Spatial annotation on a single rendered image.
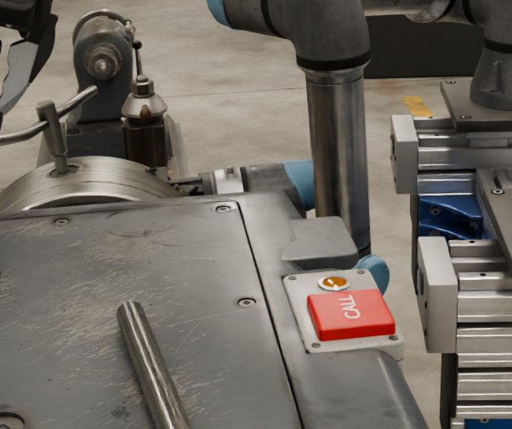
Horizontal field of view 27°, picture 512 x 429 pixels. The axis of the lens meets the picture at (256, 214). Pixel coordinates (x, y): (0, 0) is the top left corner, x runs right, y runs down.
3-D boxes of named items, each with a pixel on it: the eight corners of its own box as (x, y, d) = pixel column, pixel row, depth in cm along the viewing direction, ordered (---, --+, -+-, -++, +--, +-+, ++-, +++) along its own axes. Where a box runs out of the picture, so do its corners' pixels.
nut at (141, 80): (155, 96, 182) (153, 77, 180) (132, 98, 181) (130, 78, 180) (154, 90, 185) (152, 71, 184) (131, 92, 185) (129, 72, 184)
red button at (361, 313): (395, 344, 82) (396, 320, 82) (319, 351, 82) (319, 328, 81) (378, 308, 88) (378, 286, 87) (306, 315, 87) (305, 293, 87)
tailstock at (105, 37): (156, 163, 236) (145, 32, 225) (66, 169, 234) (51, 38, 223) (150, 122, 264) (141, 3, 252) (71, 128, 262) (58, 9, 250)
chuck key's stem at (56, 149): (66, 190, 127) (42, 99, 123) (82, 190, 126) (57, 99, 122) (57, 197, 125) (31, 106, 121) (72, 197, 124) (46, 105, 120)
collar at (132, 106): (168, 116, 181) (167, 99, 180) (122, 119, 180) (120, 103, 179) (166, 103, 188) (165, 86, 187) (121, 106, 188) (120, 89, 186)
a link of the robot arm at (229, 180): (247, 226, 154) (241, 174, 150) (215, 231, 154) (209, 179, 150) (241, 205, 161) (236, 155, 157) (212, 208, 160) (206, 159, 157)
